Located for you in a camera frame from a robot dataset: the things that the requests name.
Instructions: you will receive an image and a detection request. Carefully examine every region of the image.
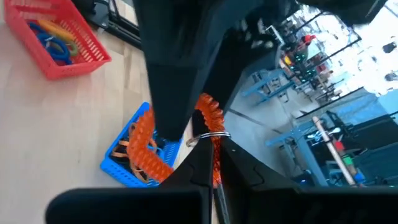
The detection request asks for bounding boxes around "blue plastic basket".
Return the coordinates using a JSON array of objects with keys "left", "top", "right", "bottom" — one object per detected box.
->
[{"left": 99, "top": 101, "right": 184, "bottom": 189}]

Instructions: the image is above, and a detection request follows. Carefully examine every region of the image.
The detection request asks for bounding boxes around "black aluminium rig frame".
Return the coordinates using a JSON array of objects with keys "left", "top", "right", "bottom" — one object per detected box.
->
[{"left": 71, "top": 0, "right": 146, "bottom": 50}]

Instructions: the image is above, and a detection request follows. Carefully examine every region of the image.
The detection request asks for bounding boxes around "green spiral coil keychain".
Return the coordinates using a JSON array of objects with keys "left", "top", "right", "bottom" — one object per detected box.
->
[{"left": 63, "top": 40, "right": 80, "bottom": 57}]

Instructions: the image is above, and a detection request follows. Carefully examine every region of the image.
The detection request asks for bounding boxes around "storage shelf rack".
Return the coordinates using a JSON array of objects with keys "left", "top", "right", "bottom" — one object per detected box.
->
[{"left": 279, "top": 32, "right": 363, "bottom": 103}]

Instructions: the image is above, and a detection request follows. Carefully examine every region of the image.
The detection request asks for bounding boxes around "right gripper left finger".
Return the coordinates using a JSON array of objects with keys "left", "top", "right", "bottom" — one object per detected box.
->
[{"left": 46, "top": 138, "right": 215, "bottom": 224}]

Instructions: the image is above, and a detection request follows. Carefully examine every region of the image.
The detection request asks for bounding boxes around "yellow spiral coil keychain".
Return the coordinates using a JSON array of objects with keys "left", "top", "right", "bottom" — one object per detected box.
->
[{"left": 37, "top": 19, "right": 77, "bottom": 44}]

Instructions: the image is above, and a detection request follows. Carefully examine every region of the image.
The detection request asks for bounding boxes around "pale wooden pole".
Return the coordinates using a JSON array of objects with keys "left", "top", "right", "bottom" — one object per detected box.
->
[{"left": 312, "top": 115, "right": 358, "bottom": 187}]

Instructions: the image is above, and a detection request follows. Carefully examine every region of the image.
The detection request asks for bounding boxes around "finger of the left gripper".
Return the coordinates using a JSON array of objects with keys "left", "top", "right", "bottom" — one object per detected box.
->
[
  {"left": 146, "top": 62, "right": 201, "bottom": 141},
  {"left": 201, "top": 34, "right": 268, "bottom": 106}
]

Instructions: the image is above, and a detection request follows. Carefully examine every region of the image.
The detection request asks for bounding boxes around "orange silicone wristband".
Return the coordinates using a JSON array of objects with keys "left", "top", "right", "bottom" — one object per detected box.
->
[
  {"left": 130, "top": 161, "right": 153, "bottom": 184},
  {"left": 111, "top": 123, "right": 158, "bottom": 160}
]

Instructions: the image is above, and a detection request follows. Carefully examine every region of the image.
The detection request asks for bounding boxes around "red orange spiral coil keychain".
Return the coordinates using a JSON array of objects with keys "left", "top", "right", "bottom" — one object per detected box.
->
[{"left": 126, "top": 92, "right": 233, "bottom": 189}]

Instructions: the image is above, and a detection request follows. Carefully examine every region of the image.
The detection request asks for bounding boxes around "red plastic basket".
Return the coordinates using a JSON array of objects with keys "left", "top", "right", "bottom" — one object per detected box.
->
[{"left": 2, "top": 0, "right": 112, "bottom": 81}]

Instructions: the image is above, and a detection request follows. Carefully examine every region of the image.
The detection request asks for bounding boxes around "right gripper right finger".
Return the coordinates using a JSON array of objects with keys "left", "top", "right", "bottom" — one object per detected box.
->
[{"left": 217, "top": 138, "right": 398, "bottom": 224}]

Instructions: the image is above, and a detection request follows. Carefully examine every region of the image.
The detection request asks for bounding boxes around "blue spiral coil keychain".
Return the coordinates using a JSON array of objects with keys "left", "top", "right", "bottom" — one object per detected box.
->
[
  {"left": 39, "top": 32, "right": 73, "bottom": 65},
  {"left": 27, "top": 21, "right": 50, "bottom": 40}
]

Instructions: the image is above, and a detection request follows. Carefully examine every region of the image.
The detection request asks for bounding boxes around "metal frame work table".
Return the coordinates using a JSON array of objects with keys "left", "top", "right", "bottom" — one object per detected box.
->
[
  {"left": 264, "top": 119, "right": 324, "bottom": 187},
  {"left": 241, "top": 68, "right": 292, "bottom": 106}
]

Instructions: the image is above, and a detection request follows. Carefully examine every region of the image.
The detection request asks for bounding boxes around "black silicone wristband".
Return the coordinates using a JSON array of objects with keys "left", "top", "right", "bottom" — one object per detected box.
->
[{"left": 111, "top": 154, "right": 131, "bottom": 166}]

